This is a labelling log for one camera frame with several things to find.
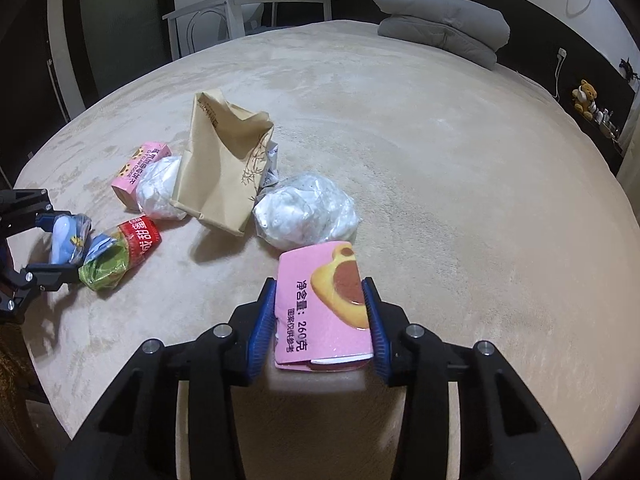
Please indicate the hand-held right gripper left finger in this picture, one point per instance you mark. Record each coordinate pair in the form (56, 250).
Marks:
(262, 325)

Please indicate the white desk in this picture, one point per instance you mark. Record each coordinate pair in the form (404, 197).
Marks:
(280, 0)

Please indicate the blue white snack wrapper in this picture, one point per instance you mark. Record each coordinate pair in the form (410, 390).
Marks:
(70, 237)

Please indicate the frosted glass door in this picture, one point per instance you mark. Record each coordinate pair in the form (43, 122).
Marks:
(125, 20)

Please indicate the large pink snack box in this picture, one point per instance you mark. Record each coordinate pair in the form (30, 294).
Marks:
(320, 310)

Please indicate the brown teddy bear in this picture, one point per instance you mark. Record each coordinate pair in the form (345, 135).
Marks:
(585, 100)

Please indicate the small items on nightstand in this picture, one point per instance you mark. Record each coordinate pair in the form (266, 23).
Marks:
(607, 125)

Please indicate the black figurine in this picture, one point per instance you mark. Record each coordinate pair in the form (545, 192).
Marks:
(627, 70)

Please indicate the brown paper bag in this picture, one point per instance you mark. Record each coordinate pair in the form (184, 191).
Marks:
(220, 170)

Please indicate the white printed wrapper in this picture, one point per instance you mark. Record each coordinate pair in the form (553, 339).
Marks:
(268, 170)

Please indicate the clear plastic chair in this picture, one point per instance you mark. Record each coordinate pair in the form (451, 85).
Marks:
(205, 27)

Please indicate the small pink cookie box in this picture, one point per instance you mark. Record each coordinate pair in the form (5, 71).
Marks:
(135, 170)

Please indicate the grey pillows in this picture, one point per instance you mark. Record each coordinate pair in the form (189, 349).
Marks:
(440, 20)

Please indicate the large white plastic bag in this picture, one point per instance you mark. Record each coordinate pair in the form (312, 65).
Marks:
(305, 212)

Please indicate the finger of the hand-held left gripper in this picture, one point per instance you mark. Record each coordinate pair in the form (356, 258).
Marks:
(30, 205)
(47, 276)

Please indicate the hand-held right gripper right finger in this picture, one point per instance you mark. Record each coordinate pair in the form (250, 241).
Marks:
(375, 330)

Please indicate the black headboard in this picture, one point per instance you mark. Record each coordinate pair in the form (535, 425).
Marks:
(540, 30)

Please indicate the green and red snack bag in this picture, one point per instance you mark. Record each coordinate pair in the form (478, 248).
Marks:
(117, 255)

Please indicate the small white plastic bag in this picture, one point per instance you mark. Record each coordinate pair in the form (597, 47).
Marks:
(160, 192)

